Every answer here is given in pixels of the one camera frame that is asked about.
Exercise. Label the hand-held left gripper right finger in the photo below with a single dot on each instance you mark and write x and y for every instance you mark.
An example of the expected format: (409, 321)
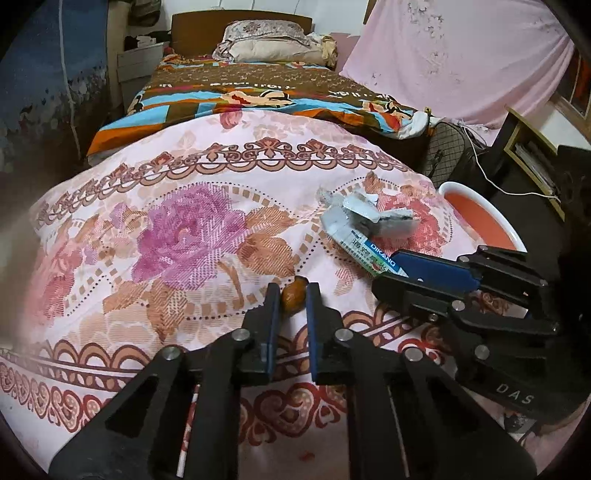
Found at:
(314, 332)

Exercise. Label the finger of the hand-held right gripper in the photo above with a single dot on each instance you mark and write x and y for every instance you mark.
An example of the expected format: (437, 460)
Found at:
(415, 295)
(438, 270)

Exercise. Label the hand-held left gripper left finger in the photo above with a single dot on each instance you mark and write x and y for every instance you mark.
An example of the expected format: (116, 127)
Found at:
(273, 332)

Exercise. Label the small brown glossy lump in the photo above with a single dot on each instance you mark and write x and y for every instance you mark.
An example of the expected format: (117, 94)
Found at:
(294, 295)

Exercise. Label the red basin with white rim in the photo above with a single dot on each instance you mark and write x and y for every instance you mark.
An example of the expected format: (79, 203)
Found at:
(480, 221)

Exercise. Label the green white paper box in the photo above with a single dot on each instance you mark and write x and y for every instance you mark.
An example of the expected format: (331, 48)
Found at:
(364, 251)

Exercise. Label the grey foil piece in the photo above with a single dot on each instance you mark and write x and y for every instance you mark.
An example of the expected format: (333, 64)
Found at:
(397, 226)

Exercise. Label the crumpled silver white carton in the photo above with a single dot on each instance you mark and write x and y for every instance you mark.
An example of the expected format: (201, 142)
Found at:
(346, 217)

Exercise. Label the checkered bag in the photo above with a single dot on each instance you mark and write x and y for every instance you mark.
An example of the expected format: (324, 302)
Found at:
(450, 147)

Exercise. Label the thin white stick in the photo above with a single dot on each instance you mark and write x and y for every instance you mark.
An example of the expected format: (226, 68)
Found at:
(188, 429)

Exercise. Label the pink floral table sheet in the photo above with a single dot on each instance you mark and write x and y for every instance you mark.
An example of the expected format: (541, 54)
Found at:
(184, 230)

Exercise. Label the papers in shelf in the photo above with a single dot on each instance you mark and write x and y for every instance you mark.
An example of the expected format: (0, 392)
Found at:
(535, 161)

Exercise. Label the wooden shelf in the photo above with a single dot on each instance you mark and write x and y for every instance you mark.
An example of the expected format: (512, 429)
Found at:
(512, 134)

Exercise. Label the pink hanging cloth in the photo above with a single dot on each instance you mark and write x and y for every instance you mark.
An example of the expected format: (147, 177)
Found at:
(452, 60)

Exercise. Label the folded yellow blanket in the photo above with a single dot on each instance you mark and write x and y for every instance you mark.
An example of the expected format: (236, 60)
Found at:
(328, 50)

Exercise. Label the colourful printed bed blanket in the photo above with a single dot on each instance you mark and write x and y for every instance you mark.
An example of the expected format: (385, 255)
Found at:
(231, 83)

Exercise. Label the beige pillow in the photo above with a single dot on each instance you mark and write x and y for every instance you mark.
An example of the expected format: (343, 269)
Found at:
(277, 53)

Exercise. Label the floral pillow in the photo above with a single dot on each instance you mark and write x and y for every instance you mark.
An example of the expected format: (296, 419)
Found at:
(263, 32)

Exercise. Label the white bedside cabinet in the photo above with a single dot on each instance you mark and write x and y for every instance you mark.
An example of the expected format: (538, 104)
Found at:
(138, 69)

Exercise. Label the brown wooden headboard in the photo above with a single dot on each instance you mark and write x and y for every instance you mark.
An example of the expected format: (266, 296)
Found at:
(198, 32)

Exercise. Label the dark items on cabinet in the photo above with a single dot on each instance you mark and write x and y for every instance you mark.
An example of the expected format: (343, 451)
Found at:
(143, 41)

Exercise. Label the brown handbag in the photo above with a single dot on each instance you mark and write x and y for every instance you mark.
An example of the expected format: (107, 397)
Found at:
(145, 11)

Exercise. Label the blue printed wardrobe cloth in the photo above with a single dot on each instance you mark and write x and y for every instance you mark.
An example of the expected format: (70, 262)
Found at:
(37, 69)

